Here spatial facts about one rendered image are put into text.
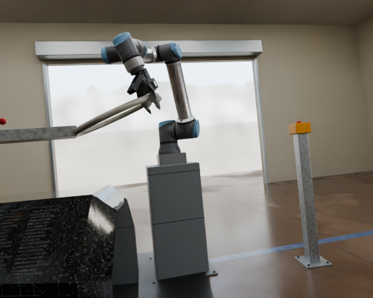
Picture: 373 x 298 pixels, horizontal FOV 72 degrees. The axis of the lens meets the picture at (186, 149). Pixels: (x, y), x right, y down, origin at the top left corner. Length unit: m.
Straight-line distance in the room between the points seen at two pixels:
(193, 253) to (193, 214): 0.29
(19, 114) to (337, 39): 8.02
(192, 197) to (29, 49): 5.47
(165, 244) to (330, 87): 6.73
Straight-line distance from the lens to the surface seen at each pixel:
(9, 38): 6.96
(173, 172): 1.95
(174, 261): 2.10
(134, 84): 1.20
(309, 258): 2.33
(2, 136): 1.32
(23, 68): 6.66
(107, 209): 1.09
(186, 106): 1.99
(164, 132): 2.08
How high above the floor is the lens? 0.93
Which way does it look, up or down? 1 degrees up
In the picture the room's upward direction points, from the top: 5 degrees counter-clockwise
